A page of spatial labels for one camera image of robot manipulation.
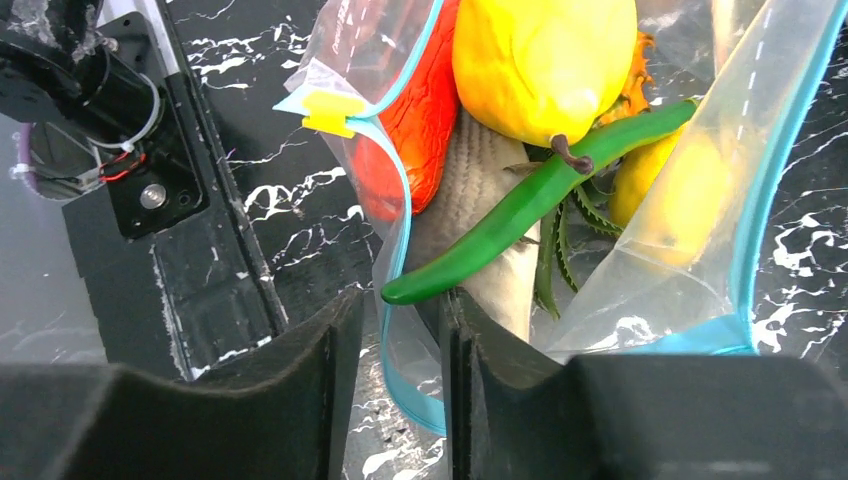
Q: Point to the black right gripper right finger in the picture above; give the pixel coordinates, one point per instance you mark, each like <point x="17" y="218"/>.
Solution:
<point x="513" y="413"/>

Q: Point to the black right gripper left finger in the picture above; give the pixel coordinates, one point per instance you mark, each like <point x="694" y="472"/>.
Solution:
<point x="279" y="412"/>

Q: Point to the clear zip top bag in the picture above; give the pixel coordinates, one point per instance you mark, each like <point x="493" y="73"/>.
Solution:
<point x="595" y="175"/>

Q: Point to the toy green bean pod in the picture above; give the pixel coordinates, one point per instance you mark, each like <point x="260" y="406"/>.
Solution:
<point x="530" y="200"/>

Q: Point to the toy grey fish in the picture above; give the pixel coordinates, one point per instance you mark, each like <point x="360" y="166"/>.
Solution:
<point x="481" y="168"/>

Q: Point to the toy yellow lemon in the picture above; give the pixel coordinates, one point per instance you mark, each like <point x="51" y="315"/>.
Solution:
<point x="688" y="198"/>

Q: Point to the toy red tomato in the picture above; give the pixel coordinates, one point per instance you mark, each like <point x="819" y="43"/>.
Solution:
<point x="419" y="124"/>

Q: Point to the toy yellow pear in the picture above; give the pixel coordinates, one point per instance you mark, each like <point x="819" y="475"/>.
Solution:
<point x="542" y="72"/>

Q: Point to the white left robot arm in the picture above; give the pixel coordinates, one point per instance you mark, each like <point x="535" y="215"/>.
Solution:
<point x="100" y="74"/>

